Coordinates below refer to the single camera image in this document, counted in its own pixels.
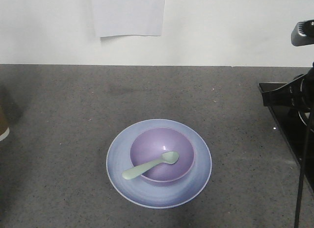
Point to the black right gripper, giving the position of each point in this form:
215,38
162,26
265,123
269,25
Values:
278,94

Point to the pale green plastic spoon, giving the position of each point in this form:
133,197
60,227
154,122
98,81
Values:
167,157

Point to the lilac plastic bowl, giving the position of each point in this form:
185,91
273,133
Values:
152,143

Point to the brown paper cup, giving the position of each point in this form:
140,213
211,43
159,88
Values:
4,125

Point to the light blue round plate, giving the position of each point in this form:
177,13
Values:
154,196

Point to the black glass gas stove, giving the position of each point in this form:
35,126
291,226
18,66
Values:
293,130

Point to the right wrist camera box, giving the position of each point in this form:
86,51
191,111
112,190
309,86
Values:
303,33

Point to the white paper sheet on wall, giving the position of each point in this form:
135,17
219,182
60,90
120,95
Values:
128,17

